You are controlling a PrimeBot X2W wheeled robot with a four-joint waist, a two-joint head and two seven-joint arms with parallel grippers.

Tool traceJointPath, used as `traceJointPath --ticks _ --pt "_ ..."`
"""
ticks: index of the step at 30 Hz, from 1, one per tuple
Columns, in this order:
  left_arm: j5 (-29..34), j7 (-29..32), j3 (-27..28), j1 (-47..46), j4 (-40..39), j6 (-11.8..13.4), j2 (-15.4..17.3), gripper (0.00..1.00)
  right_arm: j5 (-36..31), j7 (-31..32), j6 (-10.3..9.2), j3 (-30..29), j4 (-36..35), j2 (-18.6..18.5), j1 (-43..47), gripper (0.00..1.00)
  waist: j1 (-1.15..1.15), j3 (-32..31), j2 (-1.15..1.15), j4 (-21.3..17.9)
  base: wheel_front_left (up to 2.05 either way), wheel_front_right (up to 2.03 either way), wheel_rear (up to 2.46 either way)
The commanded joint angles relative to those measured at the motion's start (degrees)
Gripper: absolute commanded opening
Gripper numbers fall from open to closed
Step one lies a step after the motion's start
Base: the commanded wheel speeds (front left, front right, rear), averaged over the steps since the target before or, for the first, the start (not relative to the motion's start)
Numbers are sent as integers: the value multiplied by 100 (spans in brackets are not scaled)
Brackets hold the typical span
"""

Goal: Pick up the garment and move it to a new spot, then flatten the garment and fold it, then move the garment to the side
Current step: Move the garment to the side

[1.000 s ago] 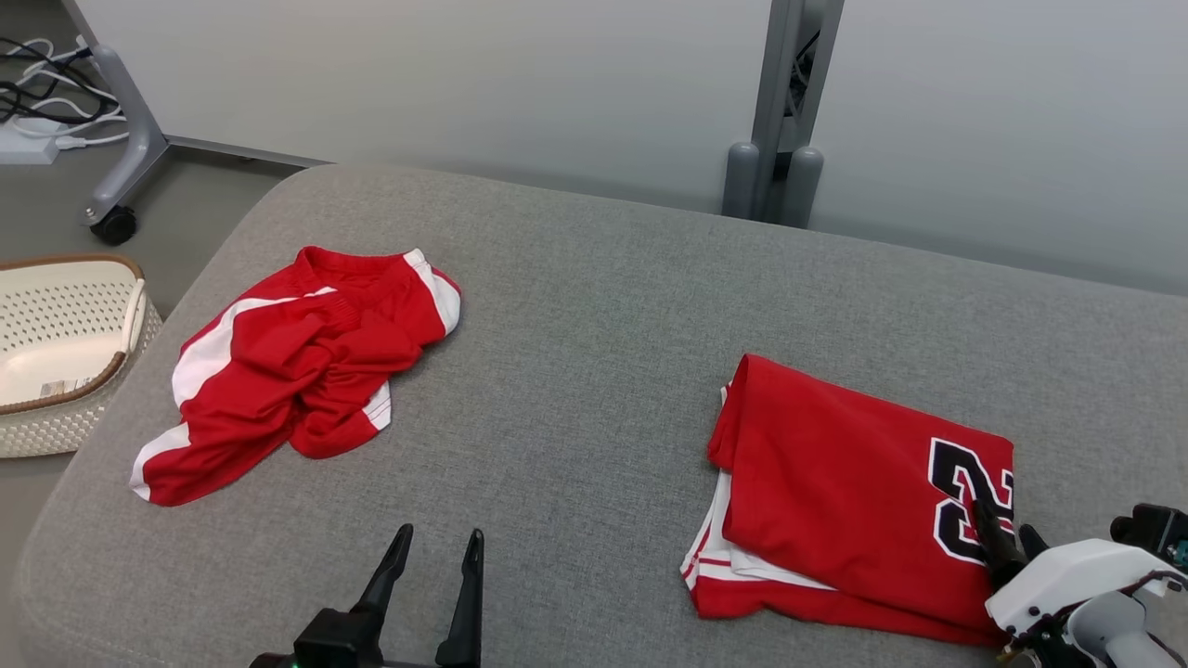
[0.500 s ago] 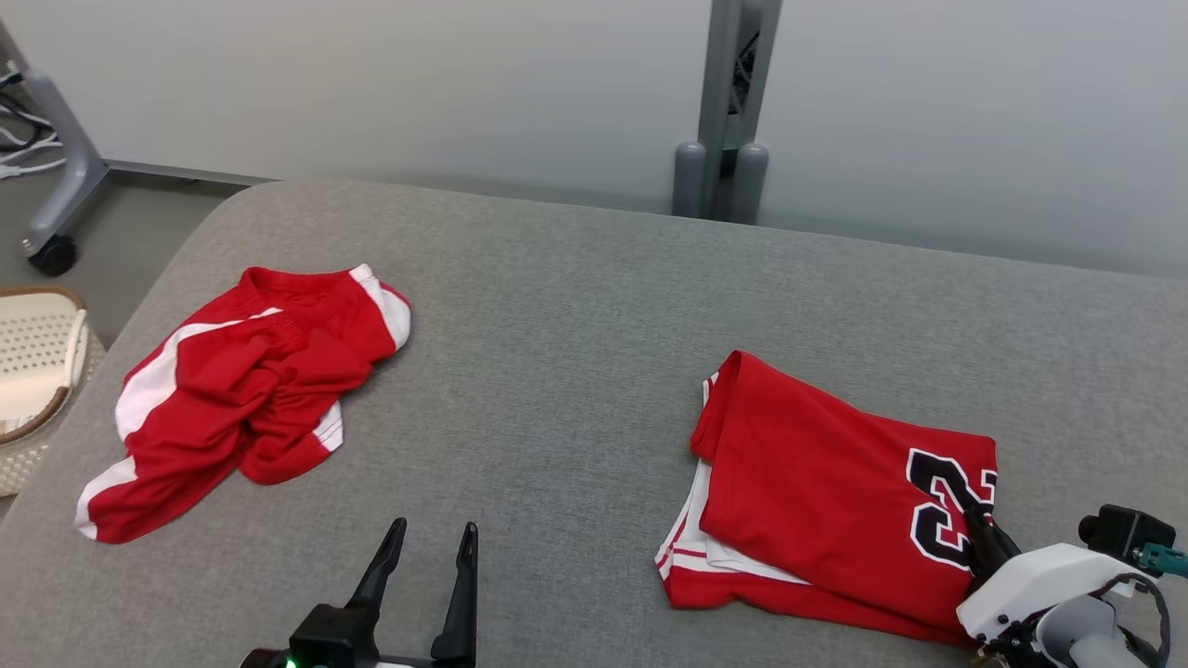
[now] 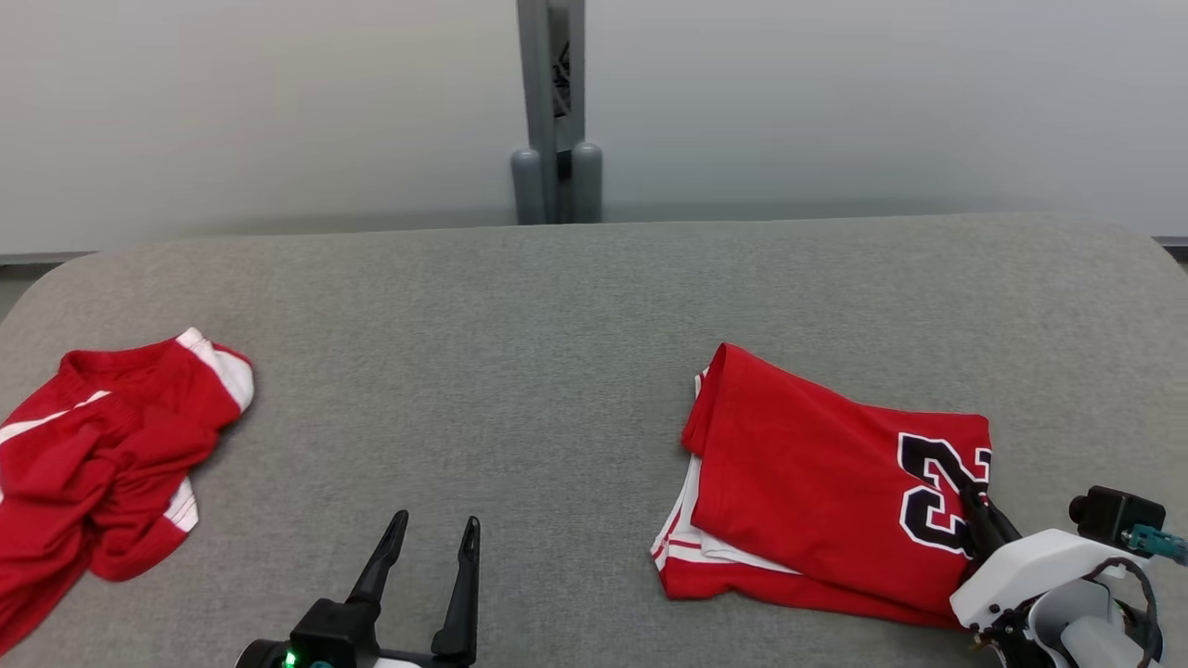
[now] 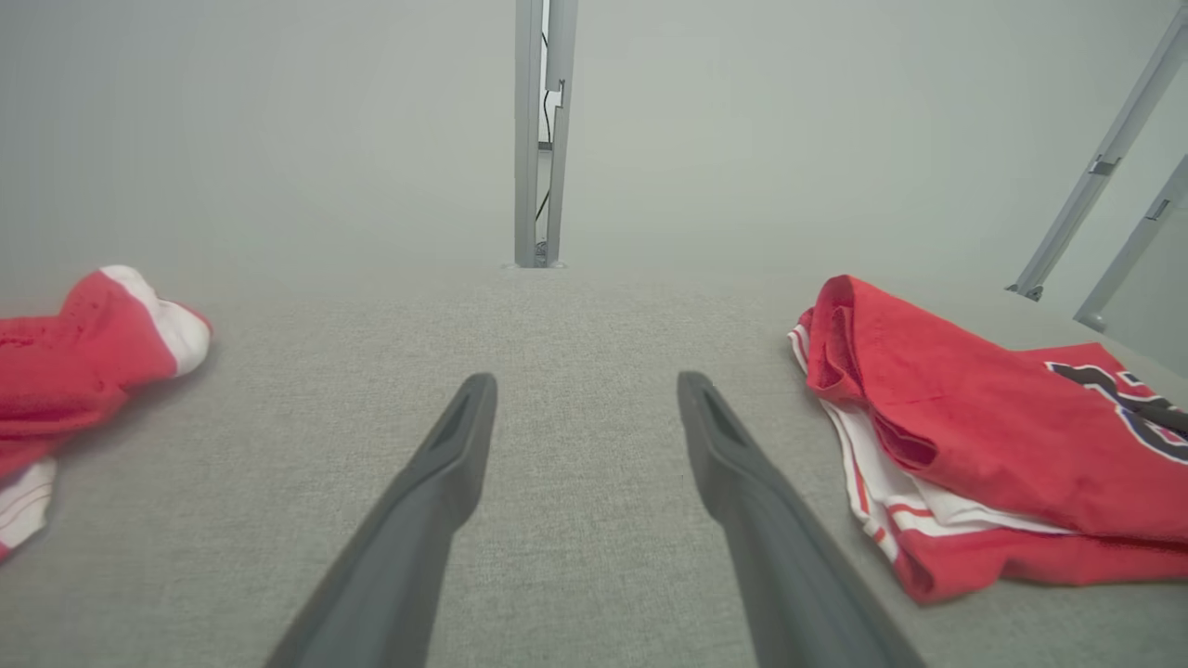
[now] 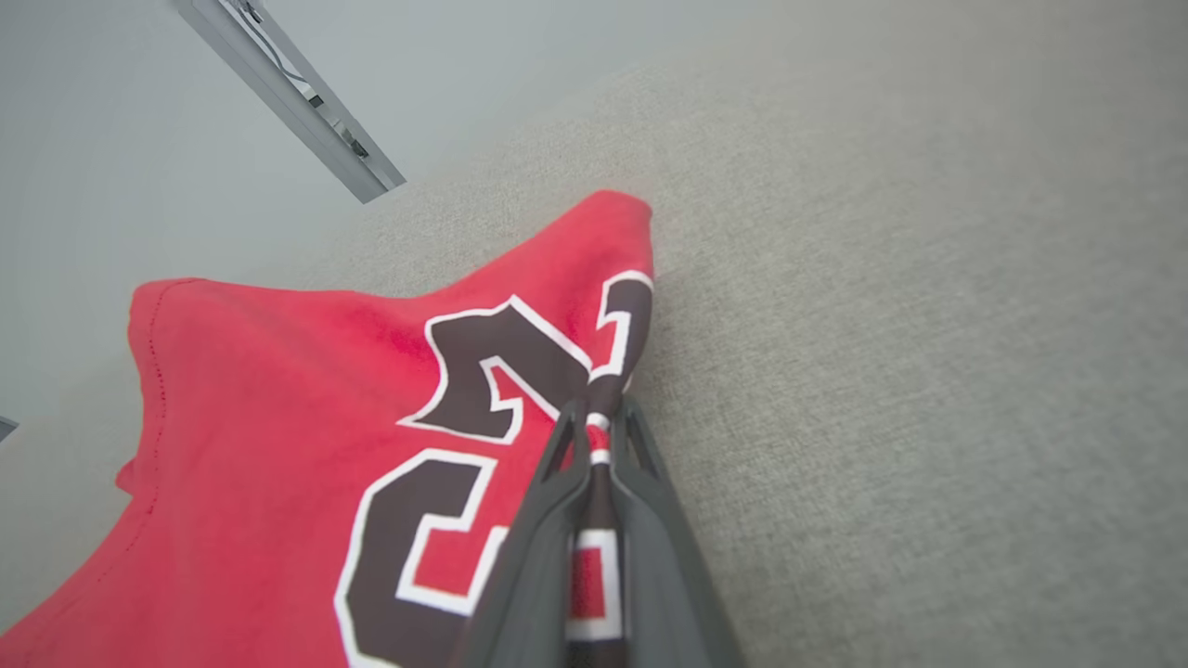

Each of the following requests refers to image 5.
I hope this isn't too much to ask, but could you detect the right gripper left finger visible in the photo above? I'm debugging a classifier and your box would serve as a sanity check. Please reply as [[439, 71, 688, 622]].
[[453, 399, 593, 668]]

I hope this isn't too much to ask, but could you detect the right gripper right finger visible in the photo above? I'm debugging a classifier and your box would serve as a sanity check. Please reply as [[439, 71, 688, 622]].
[[611, 397, 745, 668]]

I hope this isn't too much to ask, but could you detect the grey aluminium frame post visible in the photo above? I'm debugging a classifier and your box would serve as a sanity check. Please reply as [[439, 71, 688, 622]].
[[174, 0, 391, 205], [223, 0, 407, 191]]

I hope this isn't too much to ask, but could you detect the red jersey with black numerals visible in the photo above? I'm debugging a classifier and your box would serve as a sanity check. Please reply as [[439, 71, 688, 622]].
[[0, 190, 656, 668]]

